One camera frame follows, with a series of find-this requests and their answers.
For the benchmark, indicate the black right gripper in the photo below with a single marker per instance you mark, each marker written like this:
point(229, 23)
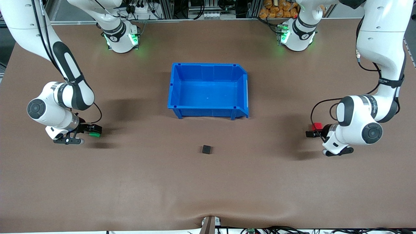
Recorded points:
point(83, 127)

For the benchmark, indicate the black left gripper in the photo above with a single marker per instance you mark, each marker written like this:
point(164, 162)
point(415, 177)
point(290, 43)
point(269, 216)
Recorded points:
point(325, 131)

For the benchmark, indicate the green cube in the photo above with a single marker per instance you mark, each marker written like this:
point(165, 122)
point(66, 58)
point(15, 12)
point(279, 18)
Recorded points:
point(95, 135)

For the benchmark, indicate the red cube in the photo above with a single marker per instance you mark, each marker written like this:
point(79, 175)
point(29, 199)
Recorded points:
point(317, 125)

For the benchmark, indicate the black cube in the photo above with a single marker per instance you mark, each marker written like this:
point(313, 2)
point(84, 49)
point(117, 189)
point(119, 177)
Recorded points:
point(206, 149)

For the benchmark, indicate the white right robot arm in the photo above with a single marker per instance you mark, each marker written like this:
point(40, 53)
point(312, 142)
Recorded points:
point(19, 19)

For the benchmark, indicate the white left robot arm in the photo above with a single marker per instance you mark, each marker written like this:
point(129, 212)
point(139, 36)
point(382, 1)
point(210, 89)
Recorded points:
point(380, 32)

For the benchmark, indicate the brown table cover mat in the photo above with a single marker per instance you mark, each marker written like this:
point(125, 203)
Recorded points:
point(130, 182)

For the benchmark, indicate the blue plastic storage bin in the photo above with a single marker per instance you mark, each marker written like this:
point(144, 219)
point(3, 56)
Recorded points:
point(208, 91)

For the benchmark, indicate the small green circuit board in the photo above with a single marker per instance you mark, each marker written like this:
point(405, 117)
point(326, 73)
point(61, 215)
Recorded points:
point(250, 230)

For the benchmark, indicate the orange snack bag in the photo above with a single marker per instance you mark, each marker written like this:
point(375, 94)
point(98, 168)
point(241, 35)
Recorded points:
point(268, 4)
point(279, 6)
point(263, 13)
point(294, 12)
point(286, 13)

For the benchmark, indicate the white power strip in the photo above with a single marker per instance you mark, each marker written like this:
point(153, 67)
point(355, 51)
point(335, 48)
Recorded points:
point(139, 9)

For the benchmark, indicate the metal table edge clamp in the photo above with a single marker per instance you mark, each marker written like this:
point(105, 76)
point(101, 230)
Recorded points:
point(209, 226)

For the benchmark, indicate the perforated metal side rail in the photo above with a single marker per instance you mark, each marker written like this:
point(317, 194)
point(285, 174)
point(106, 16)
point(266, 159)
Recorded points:
point(411, 55)

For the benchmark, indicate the aluminium frame post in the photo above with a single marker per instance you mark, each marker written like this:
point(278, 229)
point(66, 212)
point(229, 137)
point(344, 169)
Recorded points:
point(253, 8)
point(168, 8)

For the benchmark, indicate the aluminium table edge rail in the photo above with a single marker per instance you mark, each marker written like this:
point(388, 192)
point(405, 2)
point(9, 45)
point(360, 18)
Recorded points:
point(211, 20)

